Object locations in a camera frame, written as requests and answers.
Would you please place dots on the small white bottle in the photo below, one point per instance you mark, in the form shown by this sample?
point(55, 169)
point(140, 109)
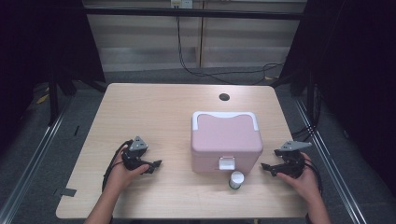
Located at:
point(236, 179)

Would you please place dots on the person's left hand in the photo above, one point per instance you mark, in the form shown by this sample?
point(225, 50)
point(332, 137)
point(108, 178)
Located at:
point(121, 177)

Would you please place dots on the small black tape strip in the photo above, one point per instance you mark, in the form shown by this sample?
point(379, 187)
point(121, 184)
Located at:
point(76, 130)

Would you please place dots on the person's right hand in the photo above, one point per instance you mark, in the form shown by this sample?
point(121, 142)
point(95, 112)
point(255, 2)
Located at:
point(306, 185)

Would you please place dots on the yellow tape piece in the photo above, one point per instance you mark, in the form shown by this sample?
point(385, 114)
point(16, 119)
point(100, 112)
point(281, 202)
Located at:
point(42, 99)

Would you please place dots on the grey tape piece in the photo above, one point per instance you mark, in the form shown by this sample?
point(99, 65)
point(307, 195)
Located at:
point(68, 192)

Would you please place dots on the black curtain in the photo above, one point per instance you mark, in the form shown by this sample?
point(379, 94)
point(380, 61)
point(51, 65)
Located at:
point(40, 40)
point(351, 62)

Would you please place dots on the metal floor rail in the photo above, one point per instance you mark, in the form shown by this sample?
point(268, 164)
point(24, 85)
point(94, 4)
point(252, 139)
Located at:
point(34, 161)
point(330, 168)

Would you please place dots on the white wall socket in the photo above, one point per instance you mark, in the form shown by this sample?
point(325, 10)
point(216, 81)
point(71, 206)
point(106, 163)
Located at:
point(181, 3)

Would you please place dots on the black metal stand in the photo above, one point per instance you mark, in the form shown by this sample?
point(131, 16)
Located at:
point(53, 99)

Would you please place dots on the pink storage box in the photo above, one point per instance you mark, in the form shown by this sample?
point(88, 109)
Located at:
point(225, 140)

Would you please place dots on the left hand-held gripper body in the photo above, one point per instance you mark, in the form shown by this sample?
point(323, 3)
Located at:
point(134, 157)

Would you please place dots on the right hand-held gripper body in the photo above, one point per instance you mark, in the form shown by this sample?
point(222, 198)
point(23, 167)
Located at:
point(292, 163)

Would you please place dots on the black horizontal frame bar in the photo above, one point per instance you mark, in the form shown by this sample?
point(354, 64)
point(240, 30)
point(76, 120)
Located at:
point(193, 13)

